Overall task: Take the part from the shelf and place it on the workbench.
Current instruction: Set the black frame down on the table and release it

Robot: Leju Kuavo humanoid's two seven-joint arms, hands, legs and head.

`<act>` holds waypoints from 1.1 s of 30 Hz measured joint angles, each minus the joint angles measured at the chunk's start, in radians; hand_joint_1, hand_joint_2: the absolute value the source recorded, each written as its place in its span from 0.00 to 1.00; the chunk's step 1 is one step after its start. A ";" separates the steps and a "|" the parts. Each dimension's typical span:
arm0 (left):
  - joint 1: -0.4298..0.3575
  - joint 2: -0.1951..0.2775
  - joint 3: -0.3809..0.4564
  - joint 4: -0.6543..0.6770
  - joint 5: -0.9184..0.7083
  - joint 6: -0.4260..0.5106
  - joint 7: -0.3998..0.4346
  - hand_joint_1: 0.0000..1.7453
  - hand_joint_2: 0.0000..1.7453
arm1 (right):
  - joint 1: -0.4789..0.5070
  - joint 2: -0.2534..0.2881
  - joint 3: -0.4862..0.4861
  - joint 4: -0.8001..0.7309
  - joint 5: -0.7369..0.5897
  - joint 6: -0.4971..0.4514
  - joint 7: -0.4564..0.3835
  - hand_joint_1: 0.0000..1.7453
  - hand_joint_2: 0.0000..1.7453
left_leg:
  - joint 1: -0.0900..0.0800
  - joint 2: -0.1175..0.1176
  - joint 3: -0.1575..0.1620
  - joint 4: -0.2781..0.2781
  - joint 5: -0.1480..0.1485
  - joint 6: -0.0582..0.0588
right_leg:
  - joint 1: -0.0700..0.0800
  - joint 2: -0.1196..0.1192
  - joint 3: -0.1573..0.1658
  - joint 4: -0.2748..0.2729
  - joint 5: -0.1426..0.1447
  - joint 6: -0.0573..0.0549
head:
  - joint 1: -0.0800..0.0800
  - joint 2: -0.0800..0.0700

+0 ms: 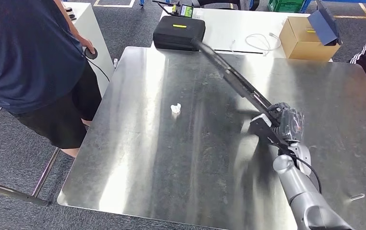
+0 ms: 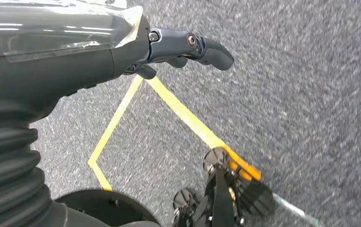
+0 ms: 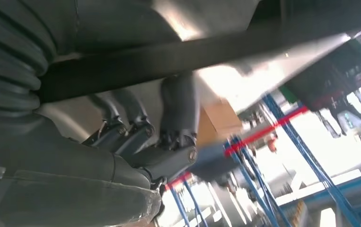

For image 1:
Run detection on black puck cable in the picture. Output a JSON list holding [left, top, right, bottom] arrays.
[[89, 57, 111, 83]]

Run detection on person's left hand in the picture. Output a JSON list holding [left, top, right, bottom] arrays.
[[78, 35, 96, 55]]

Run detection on stainless steel workbench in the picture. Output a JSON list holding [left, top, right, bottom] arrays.
[[57, 46, 366, 230]]

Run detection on green plastic crate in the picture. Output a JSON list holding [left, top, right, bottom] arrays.
[[267, 0, 305, 13]]

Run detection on cardboard box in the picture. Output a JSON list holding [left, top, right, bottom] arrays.
[[279, 16, 342, 62]]

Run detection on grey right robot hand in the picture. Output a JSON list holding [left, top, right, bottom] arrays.
[[267, 102, 305, 142]]

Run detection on dark blue folder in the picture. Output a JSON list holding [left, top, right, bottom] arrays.
[[307, 0, 344, 47]]

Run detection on white table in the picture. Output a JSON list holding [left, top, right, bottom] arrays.
[[151, 7, 333, 63]]

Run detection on black carrying case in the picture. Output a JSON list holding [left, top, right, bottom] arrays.
[[153, 16, 207, 52]]

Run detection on black plastic car part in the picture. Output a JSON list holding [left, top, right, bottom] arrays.
[[191, 37, 273, 115]]

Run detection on black chair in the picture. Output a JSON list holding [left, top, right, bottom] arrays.
[[191, 0, 260, 12]]

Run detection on controller with screen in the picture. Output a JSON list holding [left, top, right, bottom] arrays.
[[152, 0, 195, 19]]

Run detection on black round puck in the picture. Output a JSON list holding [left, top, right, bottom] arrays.
[[84, 46, 99, 60]]

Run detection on coiled white cable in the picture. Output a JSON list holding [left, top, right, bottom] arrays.
[[245, 32, 283, 57]]

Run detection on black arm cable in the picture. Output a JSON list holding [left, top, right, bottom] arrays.
[[292, 155, 322, 195]]

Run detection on white cabinet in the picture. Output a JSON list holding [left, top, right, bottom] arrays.
[[62, 1, 116, 96]]

